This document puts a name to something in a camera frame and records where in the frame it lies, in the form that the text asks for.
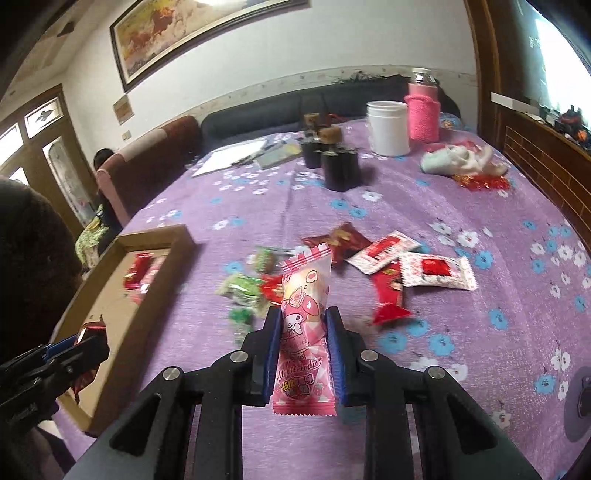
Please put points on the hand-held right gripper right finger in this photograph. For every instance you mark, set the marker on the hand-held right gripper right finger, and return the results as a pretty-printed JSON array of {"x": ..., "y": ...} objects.
[{"x": 333, "y": 355}]

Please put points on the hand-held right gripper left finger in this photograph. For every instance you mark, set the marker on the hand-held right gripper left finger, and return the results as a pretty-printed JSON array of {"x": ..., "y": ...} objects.
[{"x": 273, "y": 350}]

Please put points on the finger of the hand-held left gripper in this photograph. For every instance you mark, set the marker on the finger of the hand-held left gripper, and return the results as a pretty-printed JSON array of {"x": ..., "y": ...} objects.
[{"x": 87, "y": 353}]

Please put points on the shiny red snack packet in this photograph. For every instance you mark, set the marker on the shiny red snack packet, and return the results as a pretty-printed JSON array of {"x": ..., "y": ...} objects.
[{"x": 90, "y": 328}]

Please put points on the cardboard box tray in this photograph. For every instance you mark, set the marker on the cardboard box tray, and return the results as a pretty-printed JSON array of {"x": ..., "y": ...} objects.
[{"x": 120, "y": 323}]

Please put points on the small green candy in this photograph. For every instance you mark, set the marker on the small green candy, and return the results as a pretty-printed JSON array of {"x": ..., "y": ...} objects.
[{"x": 241, "y": 318}]

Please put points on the pink snack packet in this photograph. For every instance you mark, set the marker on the pink snack packet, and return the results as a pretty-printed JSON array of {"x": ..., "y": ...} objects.
[{"x": 302, "y": 300}]

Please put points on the small red candy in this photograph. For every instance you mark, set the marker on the small red candy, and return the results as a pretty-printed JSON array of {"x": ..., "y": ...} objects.
[{"x": 272, "y": 288}]

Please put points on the green snack packet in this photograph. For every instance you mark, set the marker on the green snack packet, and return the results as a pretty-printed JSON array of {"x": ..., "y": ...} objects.
[{"x": 240, "y": 288}]

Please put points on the bright red snack packet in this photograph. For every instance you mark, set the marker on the bright red snack packet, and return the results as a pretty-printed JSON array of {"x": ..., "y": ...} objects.
[{"x": 390, "y": 295}]

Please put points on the green brown candy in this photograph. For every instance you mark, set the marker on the green brown candy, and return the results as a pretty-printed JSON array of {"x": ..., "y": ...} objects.
[{"x": 268, "y": 258}]

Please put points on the red foil snack packet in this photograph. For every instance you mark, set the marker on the red foil snack packet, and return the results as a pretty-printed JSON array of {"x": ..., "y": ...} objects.
[{"x": 136, "y": 272}]

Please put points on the white red-label snack packet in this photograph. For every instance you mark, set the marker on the white red-label snack packet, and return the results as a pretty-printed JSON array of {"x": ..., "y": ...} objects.
[
  {"x": 436, "y": 272},
  {"x": 383, "y": 251}
]

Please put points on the dark red snack packet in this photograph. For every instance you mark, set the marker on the dark red snack packet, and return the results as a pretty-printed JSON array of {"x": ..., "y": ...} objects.
[{"x": 339, "y": 240}]

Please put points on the black pot with brown top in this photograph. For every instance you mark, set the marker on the black pot with brown top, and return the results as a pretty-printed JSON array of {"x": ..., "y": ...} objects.
[
  {"x": 314, "y": 152},
  {"x": 341, "y": 168}
]

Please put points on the grey notebook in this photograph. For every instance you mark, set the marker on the grey notebook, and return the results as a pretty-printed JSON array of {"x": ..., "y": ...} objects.
[{"x": 277, "y": 154}]

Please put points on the white paper sheet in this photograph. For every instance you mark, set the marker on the white paper sheet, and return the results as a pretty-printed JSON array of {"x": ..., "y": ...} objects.
[{"x": 226, "y": 159}]

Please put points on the red-brown armchair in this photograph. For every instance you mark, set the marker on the red-brown armchair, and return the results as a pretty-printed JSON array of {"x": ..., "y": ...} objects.
[{"x": 152, "y": 157}]

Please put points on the wooden glass door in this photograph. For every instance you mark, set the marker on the wooden glass door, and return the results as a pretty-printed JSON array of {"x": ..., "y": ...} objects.
[{"x": 41, "y": 147}]

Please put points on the shiny red wrappers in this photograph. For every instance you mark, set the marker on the shiny red wrappers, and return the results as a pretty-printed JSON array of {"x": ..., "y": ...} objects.
[{"x": 482, "y": 182}]

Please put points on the white crumpled cloth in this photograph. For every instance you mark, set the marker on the white crumpled cloth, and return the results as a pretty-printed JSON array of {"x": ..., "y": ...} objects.
[{"x": 457, "y": 159}]

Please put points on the white plastic jar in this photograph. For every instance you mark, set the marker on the white plastic jar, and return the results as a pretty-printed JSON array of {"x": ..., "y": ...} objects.
[{"x": 388, "y": 129}]

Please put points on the dark sofa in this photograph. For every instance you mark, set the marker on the dark sofa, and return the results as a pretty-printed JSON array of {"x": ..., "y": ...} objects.
[{"x": 277, "y": 108}]

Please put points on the dark grey round disc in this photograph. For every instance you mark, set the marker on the dark grey round disc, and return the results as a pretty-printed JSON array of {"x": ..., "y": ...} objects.
[{"x": 579, "y": 406}]

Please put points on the bottle with pink knitted sleeve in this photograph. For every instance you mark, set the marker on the bottle with pink knitted sleeve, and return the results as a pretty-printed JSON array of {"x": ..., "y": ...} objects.
[{"x": 422, "y": 113}]

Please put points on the colourful printed cushion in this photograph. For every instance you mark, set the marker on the colourful printed cushion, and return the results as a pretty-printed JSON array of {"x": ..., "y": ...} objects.
[{"x": 450, "y": 121}]

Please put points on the framed horse painting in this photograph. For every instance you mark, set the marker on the framed horse painting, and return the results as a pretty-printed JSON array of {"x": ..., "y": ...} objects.
[{"x": 194, "y": 37}]

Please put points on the wooden pillar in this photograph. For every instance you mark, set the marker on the wooden pillar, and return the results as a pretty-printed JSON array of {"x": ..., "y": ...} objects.
[{"x": 485, "y": 60}]

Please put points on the dark small clutter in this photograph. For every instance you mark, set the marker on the dark small clutter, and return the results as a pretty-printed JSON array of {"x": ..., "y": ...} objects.
[{"x": 570, "y": 122}]

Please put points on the bright window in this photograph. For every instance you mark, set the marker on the bright window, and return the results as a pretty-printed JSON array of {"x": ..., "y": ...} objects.
[{"x": 561, "y": 50}]

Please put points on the yellow wall plaque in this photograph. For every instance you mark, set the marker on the yellow wall plaque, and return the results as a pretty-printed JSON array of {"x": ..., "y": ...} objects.
[{"x": 122, "y": 108}]

